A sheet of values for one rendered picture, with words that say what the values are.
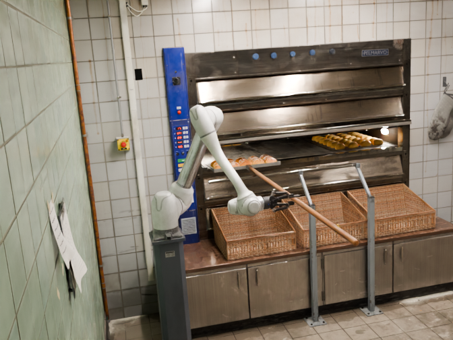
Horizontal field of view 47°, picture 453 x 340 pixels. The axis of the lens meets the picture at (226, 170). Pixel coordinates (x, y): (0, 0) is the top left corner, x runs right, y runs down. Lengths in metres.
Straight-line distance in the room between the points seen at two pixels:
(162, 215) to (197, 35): 1.55
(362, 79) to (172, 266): 2.30
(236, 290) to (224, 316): 0.22
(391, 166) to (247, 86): 1.51
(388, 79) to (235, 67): 1.34
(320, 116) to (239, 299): 1.64
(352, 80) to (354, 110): 0.25
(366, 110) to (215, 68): 1.36
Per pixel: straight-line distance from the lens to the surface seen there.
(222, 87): 4.15
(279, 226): 4.33
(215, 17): 4.14
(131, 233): 4.26
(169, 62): 4.03
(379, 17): 4.63
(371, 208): 4.09
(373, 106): 4.64
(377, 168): 4.74
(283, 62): 4.29
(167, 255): 3.25
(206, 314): 4.01
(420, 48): 4.83
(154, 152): 4.11
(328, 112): 4.45
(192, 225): 4.27
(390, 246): 4.35
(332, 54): 4.45
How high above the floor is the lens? 2.10
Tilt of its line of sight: 13 degrees down
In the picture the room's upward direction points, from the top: 4 degrees counter-clockwise
